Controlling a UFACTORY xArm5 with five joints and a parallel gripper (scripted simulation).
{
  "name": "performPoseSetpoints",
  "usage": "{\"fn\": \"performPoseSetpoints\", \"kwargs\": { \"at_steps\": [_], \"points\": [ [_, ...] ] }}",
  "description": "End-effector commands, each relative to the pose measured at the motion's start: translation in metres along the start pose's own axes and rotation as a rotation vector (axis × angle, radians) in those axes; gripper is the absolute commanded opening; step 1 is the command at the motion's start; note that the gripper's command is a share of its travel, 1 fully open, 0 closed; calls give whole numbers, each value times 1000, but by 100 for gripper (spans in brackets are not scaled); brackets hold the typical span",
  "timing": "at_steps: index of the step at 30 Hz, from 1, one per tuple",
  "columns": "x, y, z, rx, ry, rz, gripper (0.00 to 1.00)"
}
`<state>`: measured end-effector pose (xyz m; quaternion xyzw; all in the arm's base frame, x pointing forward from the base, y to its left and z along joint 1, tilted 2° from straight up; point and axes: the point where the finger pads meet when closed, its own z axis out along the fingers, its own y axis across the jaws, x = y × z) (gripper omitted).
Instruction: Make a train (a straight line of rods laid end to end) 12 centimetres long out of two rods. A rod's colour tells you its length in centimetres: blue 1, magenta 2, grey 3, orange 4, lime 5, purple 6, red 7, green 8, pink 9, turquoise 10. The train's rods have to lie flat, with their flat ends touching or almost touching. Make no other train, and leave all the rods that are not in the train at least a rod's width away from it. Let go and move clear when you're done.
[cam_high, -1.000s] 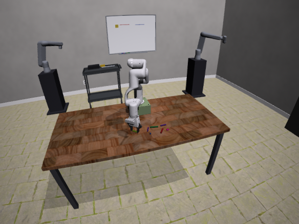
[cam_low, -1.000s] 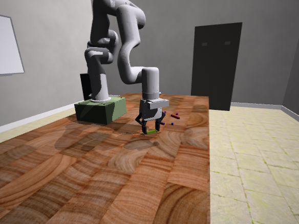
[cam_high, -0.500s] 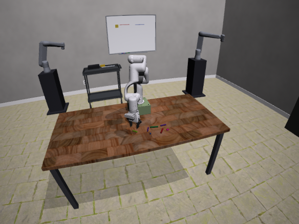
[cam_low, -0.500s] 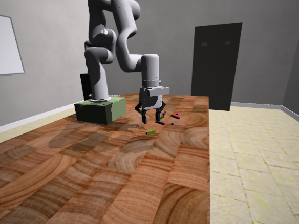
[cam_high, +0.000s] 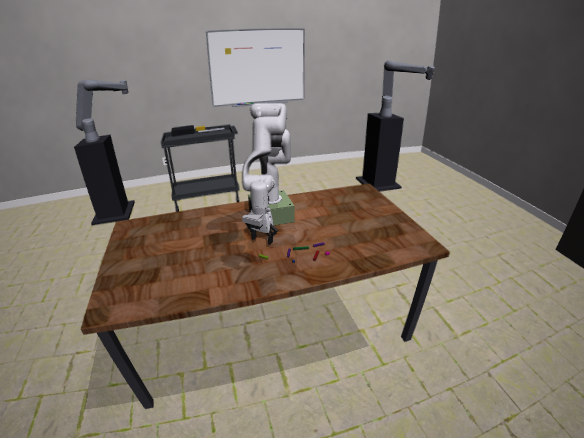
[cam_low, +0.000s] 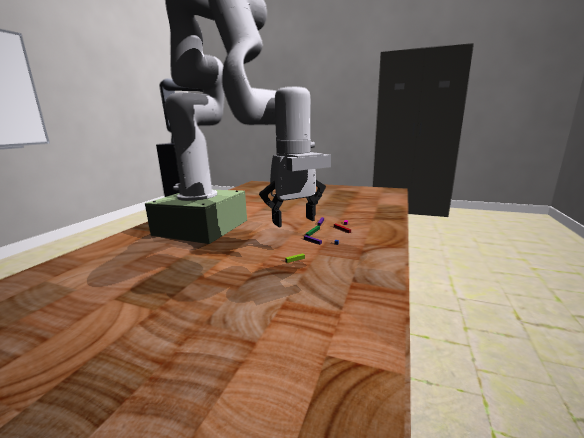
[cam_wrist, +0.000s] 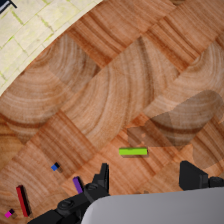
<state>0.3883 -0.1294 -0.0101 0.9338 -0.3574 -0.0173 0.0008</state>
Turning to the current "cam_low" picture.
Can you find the red rod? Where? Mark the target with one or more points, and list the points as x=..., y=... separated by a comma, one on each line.
x=342, y=228

